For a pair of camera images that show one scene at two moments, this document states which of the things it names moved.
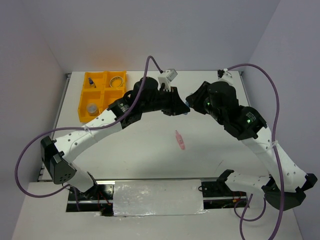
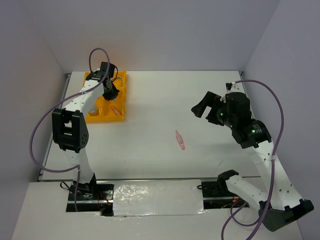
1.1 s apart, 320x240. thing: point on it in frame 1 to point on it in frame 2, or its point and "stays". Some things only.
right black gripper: x=194 y=99 to x=210 y=99
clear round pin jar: x=92 y=109 stays
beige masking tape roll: x=116 y=81 stays
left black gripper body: x=167 y=101 to x=110 y=94
